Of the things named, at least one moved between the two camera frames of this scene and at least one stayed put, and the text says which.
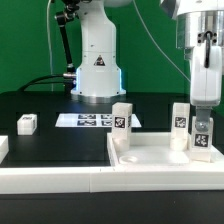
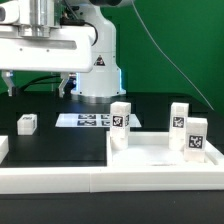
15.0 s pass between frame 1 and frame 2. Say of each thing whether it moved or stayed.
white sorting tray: stayed
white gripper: moved
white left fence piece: stayed
